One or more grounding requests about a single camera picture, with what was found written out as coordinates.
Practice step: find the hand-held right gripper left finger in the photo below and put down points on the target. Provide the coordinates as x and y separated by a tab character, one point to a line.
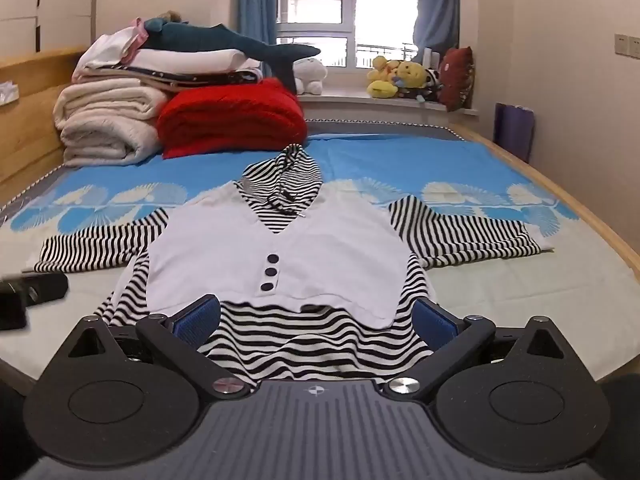
196	319

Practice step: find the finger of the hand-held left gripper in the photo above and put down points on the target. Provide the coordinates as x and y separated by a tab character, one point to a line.
42	287

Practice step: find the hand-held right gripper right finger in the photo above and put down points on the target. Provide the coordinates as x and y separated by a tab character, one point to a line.
434	324

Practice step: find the striped hooded shirt white vest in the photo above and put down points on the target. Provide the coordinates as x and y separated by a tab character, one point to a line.
280	255

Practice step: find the blue patterned bed sheet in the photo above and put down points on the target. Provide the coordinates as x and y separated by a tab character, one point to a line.
450	170

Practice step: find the beige folded blanket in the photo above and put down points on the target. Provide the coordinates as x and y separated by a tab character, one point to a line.
100	125

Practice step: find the white crumpled packet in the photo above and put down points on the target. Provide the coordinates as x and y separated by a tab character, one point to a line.
7	92

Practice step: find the red knitted blanket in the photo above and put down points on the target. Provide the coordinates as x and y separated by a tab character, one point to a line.
232	117

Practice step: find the red cushion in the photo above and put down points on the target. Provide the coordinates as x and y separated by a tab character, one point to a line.
457	77

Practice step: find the yellow plush toy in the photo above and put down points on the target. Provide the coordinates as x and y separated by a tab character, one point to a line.
395	77

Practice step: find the stack of white folded bedding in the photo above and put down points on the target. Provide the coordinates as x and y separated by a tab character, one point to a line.
180	62

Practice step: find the white plush toy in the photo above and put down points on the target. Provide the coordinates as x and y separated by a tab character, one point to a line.
310	75

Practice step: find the teal shark plush toy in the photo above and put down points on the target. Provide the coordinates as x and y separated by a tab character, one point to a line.
220	42

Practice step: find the white wardrobe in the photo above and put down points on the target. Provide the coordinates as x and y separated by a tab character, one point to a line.
45	0

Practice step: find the blue curtain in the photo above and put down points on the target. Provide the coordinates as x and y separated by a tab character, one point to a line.
437	5
257	2

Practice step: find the white framed window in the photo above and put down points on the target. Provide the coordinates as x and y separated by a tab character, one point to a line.
345	10

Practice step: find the wall light switch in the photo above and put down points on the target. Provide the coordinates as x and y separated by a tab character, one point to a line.
627	44

